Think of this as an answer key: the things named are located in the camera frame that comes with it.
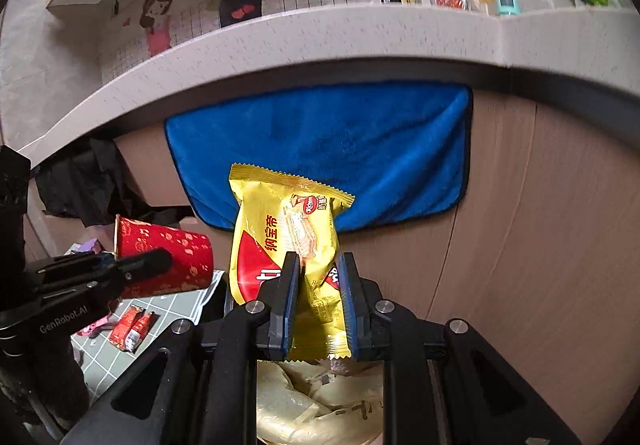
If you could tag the grey stone countertop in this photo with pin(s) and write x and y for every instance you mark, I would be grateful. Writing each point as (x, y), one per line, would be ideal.
(584, 61)

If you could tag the trash bin with yellow bag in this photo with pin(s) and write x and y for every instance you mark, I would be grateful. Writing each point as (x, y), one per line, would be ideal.
(333, 402)

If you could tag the pink small wrapper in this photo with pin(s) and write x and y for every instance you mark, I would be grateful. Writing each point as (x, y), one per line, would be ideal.
(92, 330)

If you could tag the blue towel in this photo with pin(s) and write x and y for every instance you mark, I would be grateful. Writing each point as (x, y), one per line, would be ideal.
(401, 148)

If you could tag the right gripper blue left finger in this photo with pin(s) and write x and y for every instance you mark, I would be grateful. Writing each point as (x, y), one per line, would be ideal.
(283, 308)

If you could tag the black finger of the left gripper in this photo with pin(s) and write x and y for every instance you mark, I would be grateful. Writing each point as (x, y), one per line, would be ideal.
(144, 266)

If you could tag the teal small container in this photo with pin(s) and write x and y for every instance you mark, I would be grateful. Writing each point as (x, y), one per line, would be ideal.
(508, 8)

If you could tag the red paper cup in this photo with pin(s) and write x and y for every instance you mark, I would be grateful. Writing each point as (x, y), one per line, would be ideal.
(192, 257)

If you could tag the yellow snack bag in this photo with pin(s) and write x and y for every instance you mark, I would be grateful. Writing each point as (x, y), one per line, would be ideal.
(281, 213)

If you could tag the red sauce packet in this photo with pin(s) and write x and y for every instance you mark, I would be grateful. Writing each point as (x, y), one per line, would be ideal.
(131, 329)

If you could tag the black cloth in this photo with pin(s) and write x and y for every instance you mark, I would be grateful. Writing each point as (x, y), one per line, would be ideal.
(88, 182)

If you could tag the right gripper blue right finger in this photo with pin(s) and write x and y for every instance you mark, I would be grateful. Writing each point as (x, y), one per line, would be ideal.
(356, 308)

